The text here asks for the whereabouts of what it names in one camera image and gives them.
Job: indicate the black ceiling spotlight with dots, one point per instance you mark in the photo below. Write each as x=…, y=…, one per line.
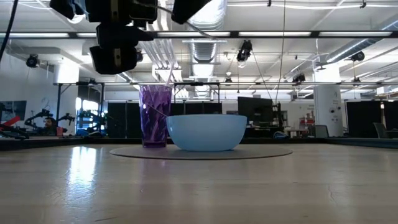
x=358, y=56
x=32, y=61
x=299, y=78
x=244, y=51

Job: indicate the dark office chair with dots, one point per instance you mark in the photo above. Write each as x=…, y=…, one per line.
x=380, y=129

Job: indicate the background black robot arm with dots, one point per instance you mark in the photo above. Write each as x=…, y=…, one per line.
x=40, y=114

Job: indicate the light blue plastic bowl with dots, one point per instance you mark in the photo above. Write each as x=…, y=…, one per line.
x=206, y=133

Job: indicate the white round pillar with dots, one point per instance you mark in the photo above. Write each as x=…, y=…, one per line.
x=328, y=109

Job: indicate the purple translucent plastic cup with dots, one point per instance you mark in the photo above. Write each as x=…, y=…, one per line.
x=152, y=124

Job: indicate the dark wall picture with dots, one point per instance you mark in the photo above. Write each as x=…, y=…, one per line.
x=15, y=107

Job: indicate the round grey placemat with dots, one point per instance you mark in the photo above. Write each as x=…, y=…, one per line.
x=248, y=153

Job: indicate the slanted silver ceiling duct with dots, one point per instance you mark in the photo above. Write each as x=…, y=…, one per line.
x=357, y=46

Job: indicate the black aluminium table frame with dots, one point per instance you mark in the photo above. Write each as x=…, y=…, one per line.
x=46, y=141

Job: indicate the LED light bar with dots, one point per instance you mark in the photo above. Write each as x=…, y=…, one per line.
x=273, y=34

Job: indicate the red background object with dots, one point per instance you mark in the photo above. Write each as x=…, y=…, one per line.
x=12, y=120

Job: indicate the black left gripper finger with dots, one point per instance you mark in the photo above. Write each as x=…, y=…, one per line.
x=189, y=9

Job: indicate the person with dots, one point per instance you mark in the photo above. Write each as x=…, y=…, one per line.
x=49, y=124

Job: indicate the pink drinking straw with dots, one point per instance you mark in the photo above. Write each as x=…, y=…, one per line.
x=171, y=73

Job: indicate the black partition panel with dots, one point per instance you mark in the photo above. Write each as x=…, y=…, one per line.
x=124, y=121
x=360, y=118

